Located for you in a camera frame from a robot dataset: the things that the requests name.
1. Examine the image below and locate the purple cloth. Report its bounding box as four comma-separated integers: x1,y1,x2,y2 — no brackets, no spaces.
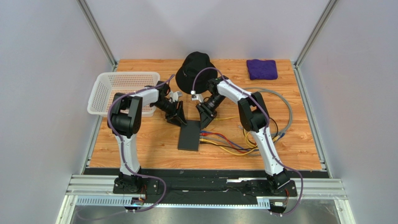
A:
246,59,278,80

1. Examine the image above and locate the black cable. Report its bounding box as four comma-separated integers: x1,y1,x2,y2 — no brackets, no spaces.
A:
200,117,279,151

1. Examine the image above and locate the grey ethernet cable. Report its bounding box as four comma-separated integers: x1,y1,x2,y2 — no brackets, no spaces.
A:
199,87,293,156

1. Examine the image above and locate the black network switch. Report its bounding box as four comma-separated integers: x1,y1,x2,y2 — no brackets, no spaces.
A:
177,120,201,152

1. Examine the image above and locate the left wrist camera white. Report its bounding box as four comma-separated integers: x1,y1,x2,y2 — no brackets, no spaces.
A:
169,91,183,102

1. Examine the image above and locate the red ethernet cable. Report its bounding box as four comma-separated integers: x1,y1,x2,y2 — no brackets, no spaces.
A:
200,132,259,154

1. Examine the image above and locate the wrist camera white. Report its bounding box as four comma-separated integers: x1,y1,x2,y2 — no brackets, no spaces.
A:
169,91,183,102
191,90,204,103

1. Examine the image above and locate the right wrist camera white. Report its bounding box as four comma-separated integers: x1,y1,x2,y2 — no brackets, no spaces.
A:
191,90,204,103

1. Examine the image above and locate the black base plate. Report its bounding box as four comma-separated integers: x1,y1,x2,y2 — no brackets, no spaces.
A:
113,168,300,205

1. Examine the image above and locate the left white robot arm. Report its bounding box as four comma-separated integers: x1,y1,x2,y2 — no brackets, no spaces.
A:
107,81,187,193

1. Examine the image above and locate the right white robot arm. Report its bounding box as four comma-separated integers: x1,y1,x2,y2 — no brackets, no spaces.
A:
190,77,290,191

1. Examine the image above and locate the white plastic basket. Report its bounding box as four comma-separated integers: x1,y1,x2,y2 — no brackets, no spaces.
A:
87,71,160,117

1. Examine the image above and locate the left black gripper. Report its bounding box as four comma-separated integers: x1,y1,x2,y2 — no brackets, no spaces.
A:
152,99,187,128

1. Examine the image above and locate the black bucket hat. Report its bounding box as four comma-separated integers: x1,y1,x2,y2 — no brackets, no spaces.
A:
175,51,218,94

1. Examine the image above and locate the blue ethernet cable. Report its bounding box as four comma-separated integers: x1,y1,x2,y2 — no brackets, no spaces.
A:
199,131,286,151

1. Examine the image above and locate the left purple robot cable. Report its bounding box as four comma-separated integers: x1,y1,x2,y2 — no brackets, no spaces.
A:
107,74,175,213

